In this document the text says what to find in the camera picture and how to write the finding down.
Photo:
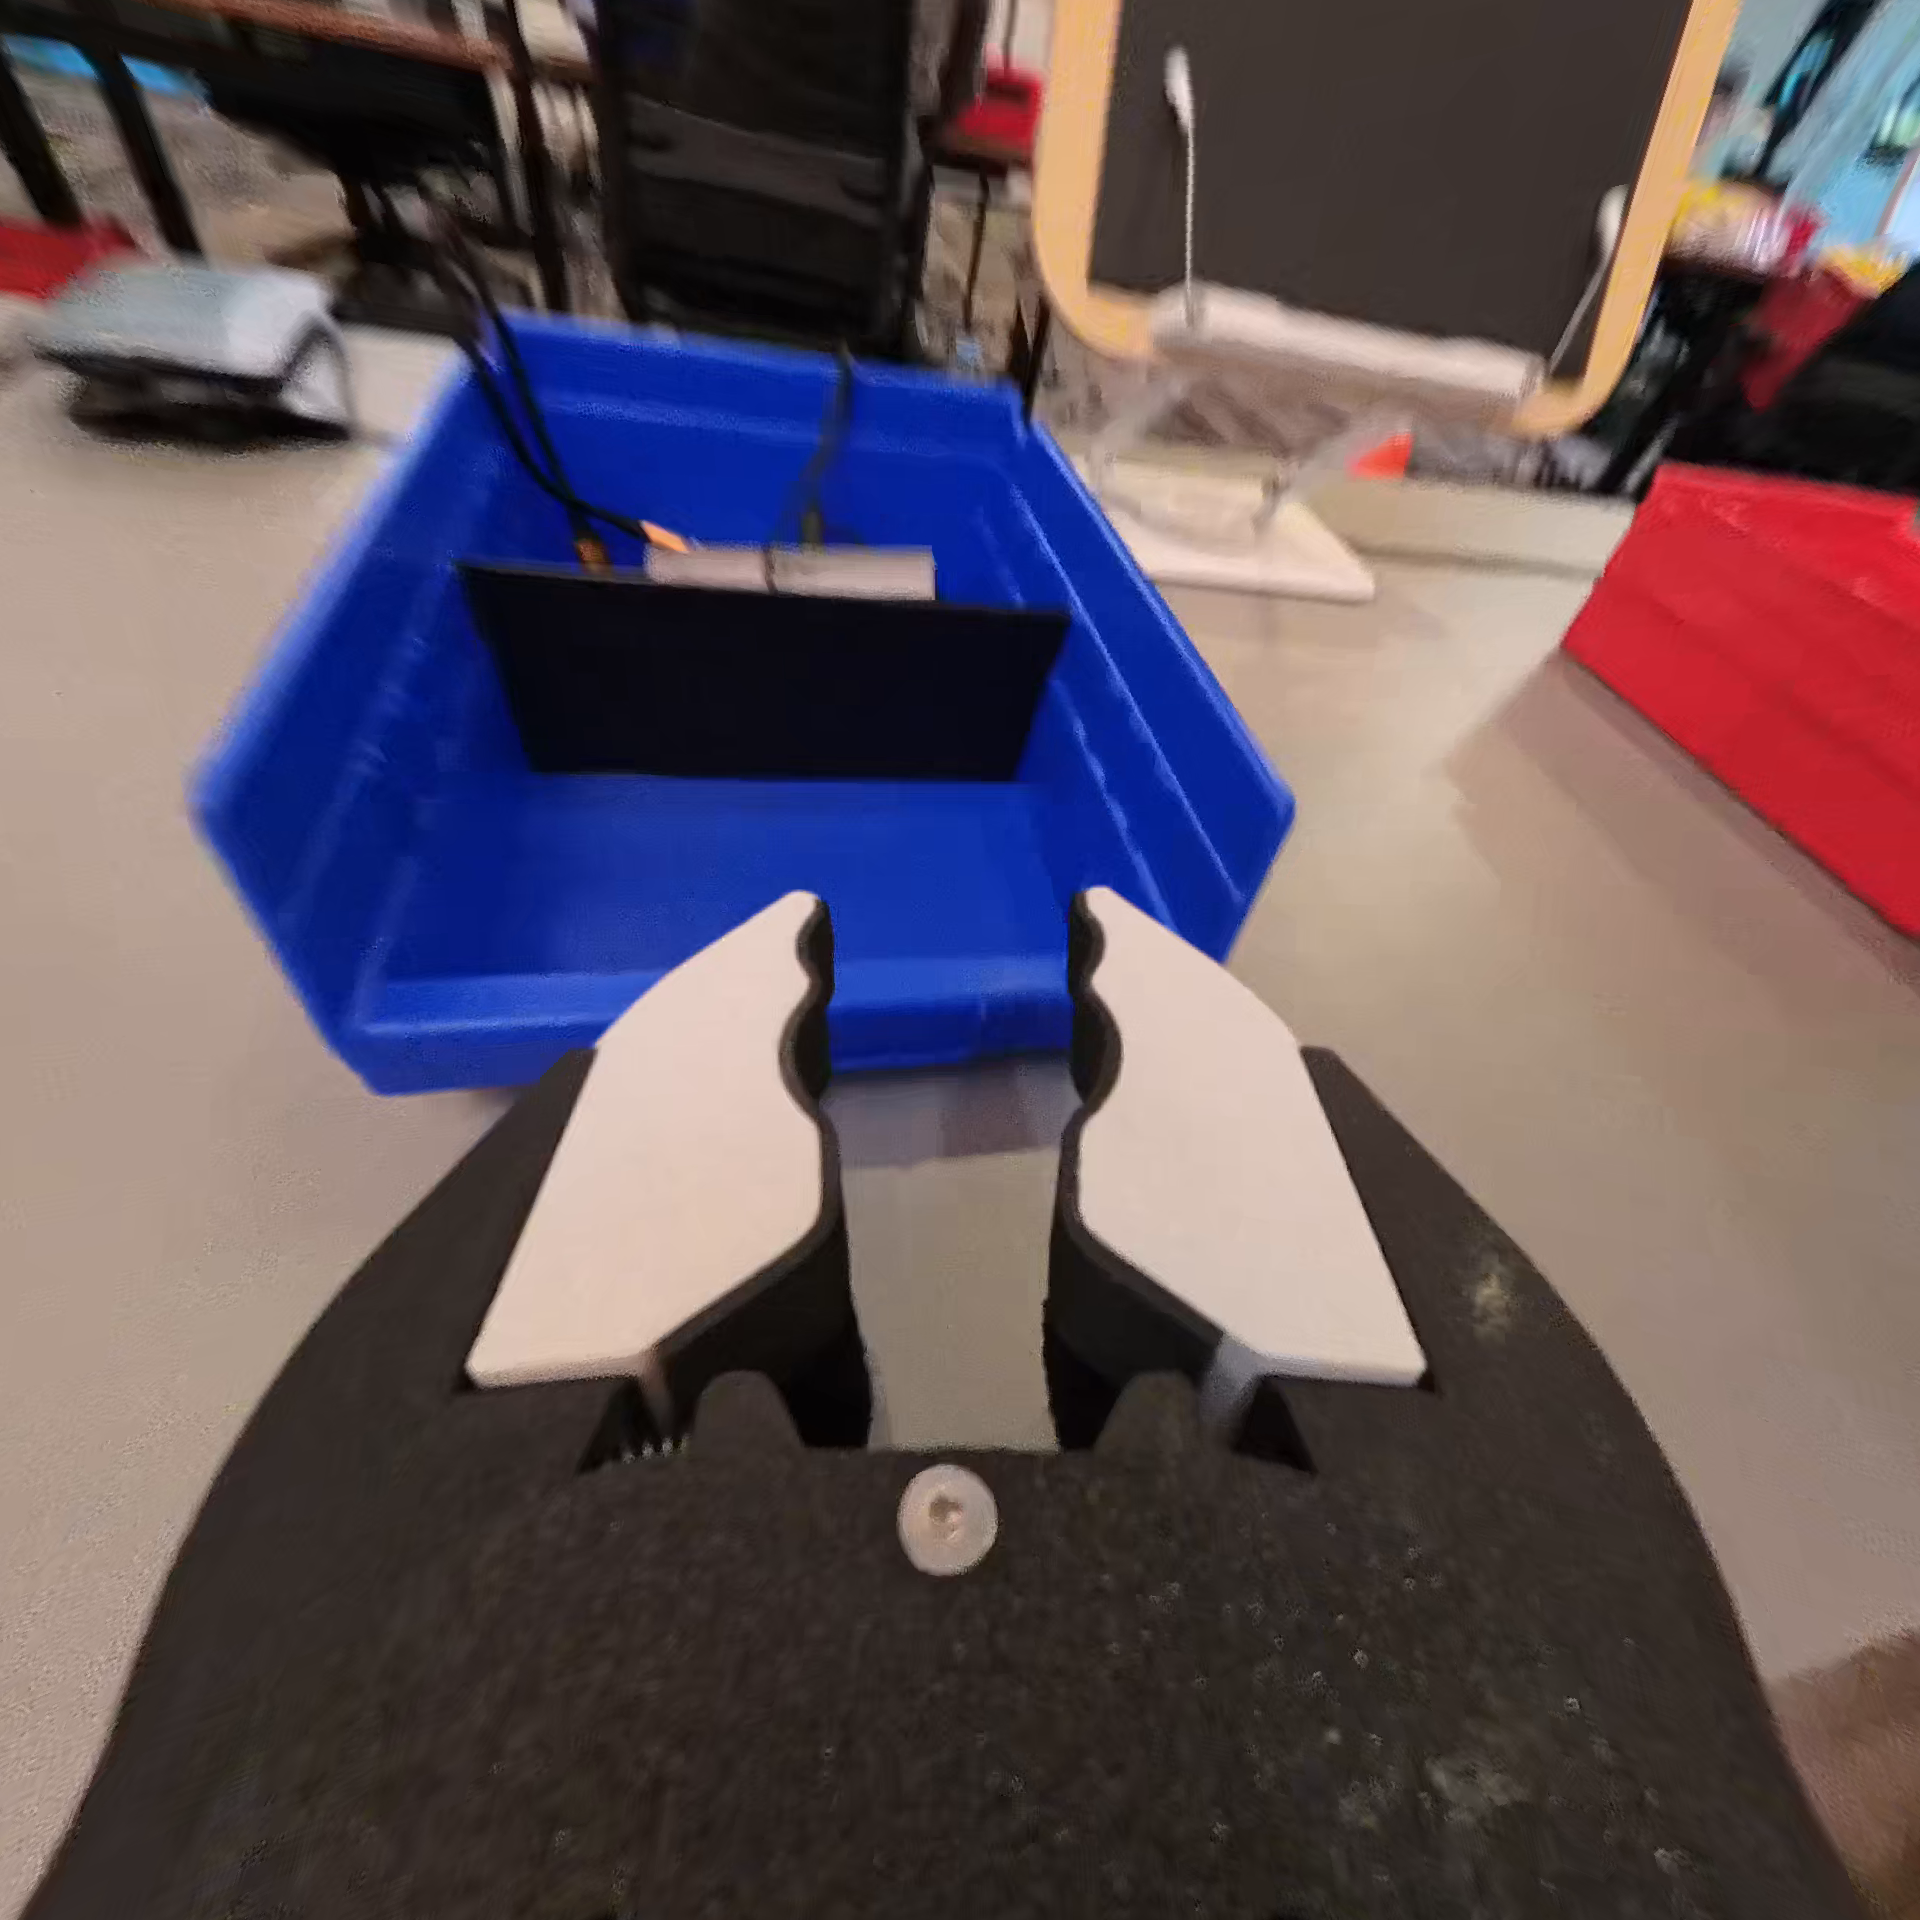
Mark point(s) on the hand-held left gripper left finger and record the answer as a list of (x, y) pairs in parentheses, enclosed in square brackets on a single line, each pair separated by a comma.
[(660, 1200)]

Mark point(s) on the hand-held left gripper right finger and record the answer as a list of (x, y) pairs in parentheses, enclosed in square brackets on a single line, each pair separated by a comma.
[(1246, 1200)]

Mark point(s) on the blue plastic bin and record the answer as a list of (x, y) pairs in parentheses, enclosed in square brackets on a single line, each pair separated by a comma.
[(331, 840)]

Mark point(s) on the red plastic bin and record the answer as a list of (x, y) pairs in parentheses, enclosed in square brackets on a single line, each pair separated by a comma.
[(1770, 660)]

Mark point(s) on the grey desk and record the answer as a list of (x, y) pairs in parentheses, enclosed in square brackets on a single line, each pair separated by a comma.
[(1560, 991)]

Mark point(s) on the white folding stand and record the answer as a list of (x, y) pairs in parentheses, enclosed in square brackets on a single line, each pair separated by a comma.
[(1261, 510)]

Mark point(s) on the orange traffic cone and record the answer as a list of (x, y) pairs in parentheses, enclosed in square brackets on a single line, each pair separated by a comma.
[(1380, 457)]

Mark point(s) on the grey pouch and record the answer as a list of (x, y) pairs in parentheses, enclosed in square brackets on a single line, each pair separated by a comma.
[(197, 330)]

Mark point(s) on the black office chair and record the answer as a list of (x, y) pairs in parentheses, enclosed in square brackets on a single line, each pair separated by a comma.
[(767, 151)]

